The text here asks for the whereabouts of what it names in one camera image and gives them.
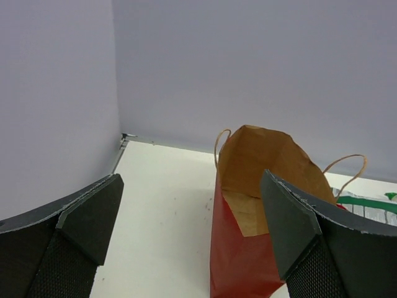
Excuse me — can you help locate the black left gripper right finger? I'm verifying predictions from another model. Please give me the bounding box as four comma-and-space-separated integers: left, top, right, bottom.
261, 170, 396, 297

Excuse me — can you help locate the green white snack pack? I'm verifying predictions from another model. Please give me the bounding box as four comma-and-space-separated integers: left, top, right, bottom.
331, 187, 396, 226

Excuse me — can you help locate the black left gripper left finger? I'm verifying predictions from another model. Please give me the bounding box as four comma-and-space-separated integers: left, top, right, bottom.
1, 174, 124, 297

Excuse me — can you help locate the red paper bag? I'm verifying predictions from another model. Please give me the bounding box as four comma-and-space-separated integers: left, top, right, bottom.
209, 124, 368, 298

